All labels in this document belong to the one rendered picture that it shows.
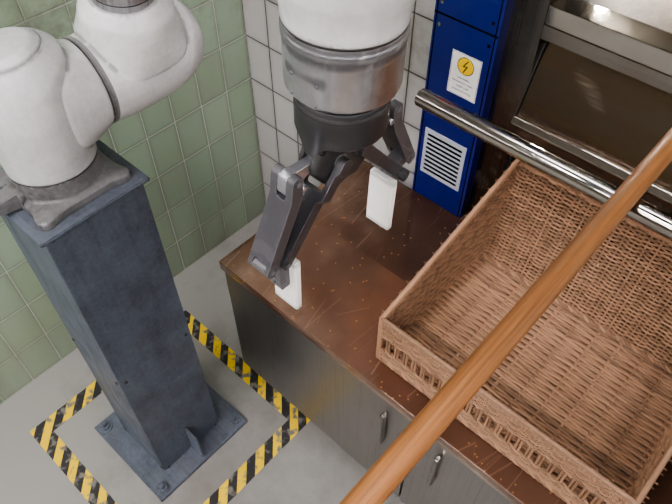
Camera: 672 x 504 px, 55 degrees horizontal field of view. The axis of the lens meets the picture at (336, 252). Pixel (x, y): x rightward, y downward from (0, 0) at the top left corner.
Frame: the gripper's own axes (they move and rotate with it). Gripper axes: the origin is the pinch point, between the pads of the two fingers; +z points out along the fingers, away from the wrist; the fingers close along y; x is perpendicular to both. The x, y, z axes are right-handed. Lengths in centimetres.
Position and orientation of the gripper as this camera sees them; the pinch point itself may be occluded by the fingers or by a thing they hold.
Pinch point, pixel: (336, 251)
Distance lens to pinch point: 64.2
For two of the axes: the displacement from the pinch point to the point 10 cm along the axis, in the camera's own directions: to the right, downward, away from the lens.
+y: -6.7, 5.7, -4.8
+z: -0.2, 6.2, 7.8
